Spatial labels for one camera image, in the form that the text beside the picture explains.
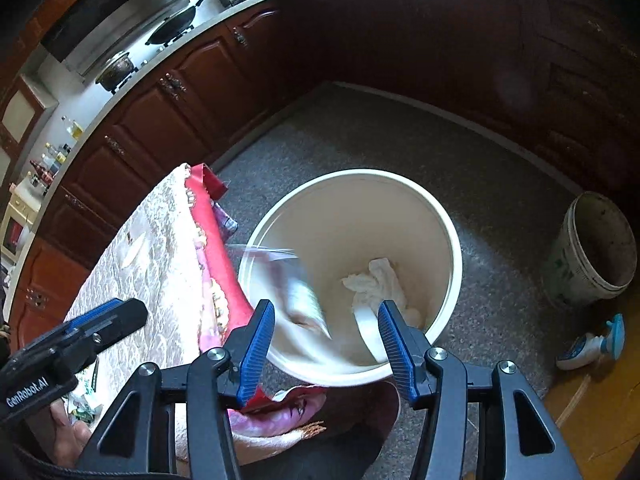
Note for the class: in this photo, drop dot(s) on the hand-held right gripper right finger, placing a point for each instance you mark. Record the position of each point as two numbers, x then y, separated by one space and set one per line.
397 355

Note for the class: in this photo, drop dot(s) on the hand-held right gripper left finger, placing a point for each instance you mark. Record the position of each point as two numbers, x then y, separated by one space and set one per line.
257 350

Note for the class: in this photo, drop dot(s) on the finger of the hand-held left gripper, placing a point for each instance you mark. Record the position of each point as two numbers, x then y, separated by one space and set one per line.
117 317

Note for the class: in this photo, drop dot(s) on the clear plastic wrapper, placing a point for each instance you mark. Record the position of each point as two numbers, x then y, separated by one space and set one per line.
300 300

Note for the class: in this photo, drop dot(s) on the large white plastic bucket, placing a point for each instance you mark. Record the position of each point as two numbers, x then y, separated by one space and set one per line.
350 220

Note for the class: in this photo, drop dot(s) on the person's left hand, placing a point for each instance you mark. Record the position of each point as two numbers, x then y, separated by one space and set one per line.
67 435

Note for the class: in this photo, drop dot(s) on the white paper strip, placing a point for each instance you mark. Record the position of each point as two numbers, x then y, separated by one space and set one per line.
367 330

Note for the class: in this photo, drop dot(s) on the green white wrapper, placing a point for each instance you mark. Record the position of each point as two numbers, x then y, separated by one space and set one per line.
85 395

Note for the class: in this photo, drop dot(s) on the cream embossed tablecloth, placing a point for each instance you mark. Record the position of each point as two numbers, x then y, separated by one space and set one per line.
150 270

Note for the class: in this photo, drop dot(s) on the crumpled white tissue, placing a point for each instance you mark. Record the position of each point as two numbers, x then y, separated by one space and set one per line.
375 280

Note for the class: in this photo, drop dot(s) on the red satin cloth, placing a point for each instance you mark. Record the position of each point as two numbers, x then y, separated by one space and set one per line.
212 240

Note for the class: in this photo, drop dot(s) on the white kitchen appliance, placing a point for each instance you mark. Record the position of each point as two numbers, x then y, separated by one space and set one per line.
20 215

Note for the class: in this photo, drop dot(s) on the dark sauce bottle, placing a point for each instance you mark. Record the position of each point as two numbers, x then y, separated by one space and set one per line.
41 172

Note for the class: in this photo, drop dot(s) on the blue white spray bottle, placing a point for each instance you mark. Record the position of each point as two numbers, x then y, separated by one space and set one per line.
580 350

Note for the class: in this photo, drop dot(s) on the small dirty white bucket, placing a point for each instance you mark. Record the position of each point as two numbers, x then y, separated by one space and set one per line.
570 270

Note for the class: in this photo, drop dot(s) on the clear oil bottle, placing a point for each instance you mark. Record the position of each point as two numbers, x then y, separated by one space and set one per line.
74 129

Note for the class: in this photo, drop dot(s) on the white kitchen countertop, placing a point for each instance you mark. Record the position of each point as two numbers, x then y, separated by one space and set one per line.
90 110

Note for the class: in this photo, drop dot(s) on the brown wooden kitchen cabinets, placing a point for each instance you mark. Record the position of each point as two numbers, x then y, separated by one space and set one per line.
175 90

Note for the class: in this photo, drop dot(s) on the dark cooking pot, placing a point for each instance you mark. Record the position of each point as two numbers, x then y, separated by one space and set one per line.
115 70

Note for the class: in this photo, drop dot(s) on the black gas stove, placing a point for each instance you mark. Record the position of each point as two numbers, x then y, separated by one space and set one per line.
150 52

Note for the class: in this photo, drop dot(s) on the black wok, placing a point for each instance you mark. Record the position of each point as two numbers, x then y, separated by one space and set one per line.
172 25

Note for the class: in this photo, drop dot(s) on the steel range hood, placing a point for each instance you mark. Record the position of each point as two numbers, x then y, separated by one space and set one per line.
115 15

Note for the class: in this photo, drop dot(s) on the wooden wall cabinet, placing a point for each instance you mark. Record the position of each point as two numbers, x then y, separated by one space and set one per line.
22 110

